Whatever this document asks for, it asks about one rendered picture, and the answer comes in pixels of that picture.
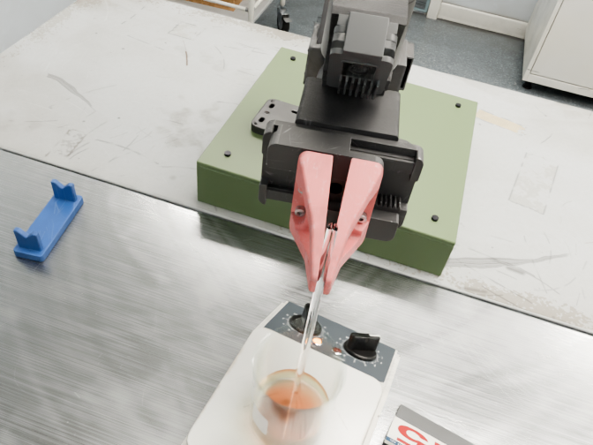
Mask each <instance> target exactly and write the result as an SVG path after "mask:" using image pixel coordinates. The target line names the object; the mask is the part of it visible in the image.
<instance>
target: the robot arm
mask: <svg viewBox="0 0 593 445"><path fill-rule="evenodd" d="M415 3H416V0H325V2H324V7H323V12H322V17H321V21H320V23H319V22H315V24H314V28H313V31H312V37H311V41H310V44H309V48H308V49H307V51H308V54H307V60H306V66H305V72H304V82H303V84H304V90H303V92H302V96H301V100H300V103H299V107H298V106H296V105H293V104H290V103H287V102H282V101H279V100H276V99H269V100H267V101H266V103H265V104H264V105H263V107H262V108H261V109H260V111H259V112H258V114H257V115H256V116H255V118H253V120H252V121H251V130H252V131H253V132H255V133H257V134H260V135H263V139H262V150H261V153H262V154H263V159H262V171H261V179H260V182H259V196H258V199H259V202H261V203H262V204H264V205H265V204H266V199H270V200H279V201H284V202H289V203H292V207H291V213H290V220H289V229H290V232H291V234H292V236H293V238H294V239H295V241H296V244H297V247H298V249H299V251H300V253H301V254H302V256H303V258H304V263H305V269H306V275H307V283H308V289H309V291H310V292H315V289H316V284H317V281H318V275H319V266H320V264H319V260H320V255H321V251H322V247H323V243H324V236H325V230H327V225H328V224H329V223H336V224H337V226H338V232H337V236H336V240H335V244H334V250H333V254H332V258H331V262H330V265H329V266H328V269H327V276H326V280H325V283H324V288H323V294H325V295H328V294H329V293H330V291H331V289H332V287H333V285H334V281H335V278H336V276H337V275H338V272H339V270H340V268H341V266H342V265H343V264H344V263H345V262H346V261H347V259H348V258H349V257H350V256H351V255H352V254H353V253H354V251H355V250H356V249H357V248H358V247H359V246H360V245H361V244H362V243H363V241H364V238H371V239H377V240H381V241H390V240H392V239H393V238H394V235H395V232H396V230H397V228H399V227H401V226H402V225H403V222H404V219H405V216H406V214H407V211H408V202H409V198H410V195H411V193H412V190H413V187H414V184H415V182H417V181H418V179H419V177H420V175H421V172H422V169H423V167H424V150H423V149H422V148H421V147H420V146H419V145H415V144H411V143H410V142H409V141H407V140H402V139H399V125H400V104H401V94H400V93H399V90H402V91H403V90H404V88H405V86H406V83H407V80H408V76H409V72H410V69H411V66H412V64H413V60H414V43H413V42H408V41H407V40H405V36H406V33H407V31H408V27H409V22H410V19H411V15H412V12H413V10H414V6H415Z"/></svg>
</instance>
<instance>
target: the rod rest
mask: <svg viewBox="0 0 593 445"><path fill-rule="evenodd" d="M50 183H51V185H52V189H53V193H54V195H53V196H52V198H51V199H50V200H49V202H48V203H47V205H46V206H45V207H44V209H43V210H42V211H41V212H40V213H39V215H38V216H37V217H36V219H35V220H34V222H33V223H32V225H31V226H30V227H29V229H28V230H27V231H26V232H25V231H23V230H22V229H21V228H18V227H15V229H14V230H13V232H14V235H15V237H16V239H17V242H18V243H17V244H16V246H15V247H14V249H13V251H14V253H15V255H16V256H17V257H20V258H24V259H29V260H35V261H39V262H43V261H45V260H46V258H47V257H48V255H49V253H50V252H51V250H52V249H53V247H54V246H55V245H56V243H57V241H58V240H59V238H60V237H61V236H62V235H63V233H64V231H65V230H66V228H67V227H68V225H69V224H70V223H71V221H72V219H73V218H74V216H75V215H76V214H77V213H78V211H79V209H80V208H81V206H82V205H83V203H84V201H83V197H82V196H80V195H77V194H76V191H75V186H74V183H69V184H67V185H62V184H61V183H60V182H59V181H58V180H56V179H52V180H51V181H50Z"/></svg>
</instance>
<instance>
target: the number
mask: <svg viewBox="0 0 593 445"><path fill-rule="evenodd" d="M390 437H391V438H392V439H394V440H396V441H398V442H399V443H401V444H403V445H442V444H440V443H438V442H437V441H435V440H433V439H431V438H430V437H428V436H426V435H424V434H422V433H420V432H418V431H417V430H416V429H414V428H412V427H410V426H408V425H406V424H404V423H402V422H401V421H400V420H398V419H397V420H396V422H395V424H394V429H393V431H392V433H391V435H390Z"/></svg>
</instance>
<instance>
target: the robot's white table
mask: <svg viewBox="0 0 593 445"><path fill-rule="evenodd" d="M310 41H311V38H309V37H305V36H302V35H298V34H292V33H289V32H285V31H282V30H278V29H274V28H271V27H268V26H262V25H258V24H254V23H251V22H248V21H244V20H241V19H234V18H231V17H227V16H224V15H221V14H217V13H213V12H210V11H203V10H201V9H197V8H193V7H190V6H186V5H182V4H177V3H173V2H170V1H166V0H77V1H76V2H74V3H73V4H71V5H69V6H68V7H67V8H65V9H64V10H62V11H60V12H59V13H58V14H57V15H56V16H54V17H53V18H51V19H49V20H48V21H46V22H45V23H44V24H42V25H41V26H39V27H37V28H36V29H35V30H33V32H32V33H30V34H29V35H26V36H25V37H24V38H22V39H21V40H19V41H17V42H16V43H14V44H13V45H12V46H10V47H9V48H8V49H6V50H5V51H4V52H2V53H1V54H0V150H3V151H6V152H9V153H12V154H15V155H20V156H23V157H25V158H28V159H32V160H35V161H37V162H42V163H45V164H48V165H51V166H54V167H57V168H59V169H63V170H68V171H70V172H73V173H76V174H80V175H82V176H85V177H90V178H93V179H96V180H99V181H102V182H104V183H108V184H111V185H115V186H118V187H121V188H124V189H127V190H130V191H133V192H138V193H141V194H144V195H146V196H149V197H152V198H156V199H158V200H163V201H166V202H169V203H172V204H175V205H178V206H180V207H186V208H189V209H191V210H194V211H197V212H200V213H203V214H206V215H211V216H214V217H217V218H220V219H222V220H225V221H228V222H232V223H236V224H239V225H242V226H245V227H248V228H251V229H254V230H258V231H262V232H265V233H267V234H270V235H273V236H277V237H279V238H284V239H287V240H289V241H293V242H296V241H295V239H294V238H293V236H292V234H291V232H290V229H287V228H284V227H281V226H278V225H275V224H272V223H270V222H264V221H261V220H259V219H255V218H252V217H249V216H247V215H241V214H239V213H236V212H233V211H230V210H227V209H224V208H221V207H216V206H213V205H210V204H207V203H205V202H201V201H198V192H197V160H198V159H199V158H200V156H201V155H202V154H203V152H204V151H205V150H206V148H207V147H208V145H209V144H210V143H211V141H212V140H213V139H214V137H215V136H216V134H217V133H218V131H219V130H220V129H221V128H222V127H223V125H224V124H225V123H226V121H227V120H228V119H229V117H230V116H231V114H232V113H233V112H234V110H235V109H236V107H237V106H238V104H239V103H240V102H241V101H242V100H243V98H244V97H245V96H246V94H247V93H248V92H249V90H250V89H251V87H252V86H253V85H254V83H255V82H256V81H257V79H258V78H259V76H260V75H261V73H262V72H263V71H264V70H265V69H266V67H267V66H268V65H269V63H270V62H271V61H272V59H273V58H274V56H275V55H276V54H277V52H278V51H279V50H280V48H281V47H284V48H286V49H292V50H295V51H298V52H302V53H305V54H308V51H307V49H308V48H309V44H310ZM407 82H409V83H411V84H415V85H418V86H421V87H427V88H430V89H433V90H437V91H440V92H443V93H446V94H451V95H455V96H458V97H461V98H464V99H468V100H471V101H474V102H478V105H477V114H476V121H475V126H474V131H473V138H472V143H471V149H470V155H469V165H468V171H467V176H466V182H465V188H464V194H463V199H462V210H461V215H460V221H459V227H458V233H457V239H456V244H455V246H454V249H453V251H452V252H451V254H450V257H449V259H448V261H447V264H446V265H445V267H444V270H443V272H442V274H441V275H435V274H432V273H429V272H425V271H423V270H420V269H417V268H412V267H409V266H406V265H403V264H400V263H397V262H394V261H391V260H386V259H383V258H380V257H378V256H374V255H371V254H369V253H364V252H360V251H358V250H355V251H354V253H353V254H352V255H351V256H350V257H349V260H354V261H357V262H360V263H363V264H365V265H369V266H372V267H375V268H379V269H383V270H386V271H388V272H391V273H394V274H397V275H402V276H405V277H408V278H410V279H414V280H417V281H419V282H422V283H428V284H430V285H433V286H436V287H439V288H441V289H445V290H450V291H452V292H455V293H459V294H462V295H464V296H467V297H470V298H475V299H478V300H481V301H484V302H486V303H490V304H493V305H497V306H500V307H504V308H506V309H509V310H512V311H515V312H518V313H523V314H526V315H528V316H531V317H535V318H538V319H540V320H543V321H548V322H551V323H554V324H557V325H560V326H562V327H566V328H571V329H573V330H576V331H579V332H582V333H585V334H588V335H591V336H593V111H590V110H586V109H581V108H577V107H574V106H570V105H566V104H562V103H559V102H554V101H550V100H546V99H543V98H539V97H536V96H533V95H529V94H523V93H519V92H515V91H513V90H509V89H505V88H502V87H495V86H493V85H489V84H485V83H482V82H478V81H474V80H471V79H465V78H462V77H458V76H454V75H451V74H447V73H444V72H437V71H434V70H430V69H427V68H424V67H421V66H417V65H412V66H411V69H410V72H409V76H408V80H407Z"/></svg>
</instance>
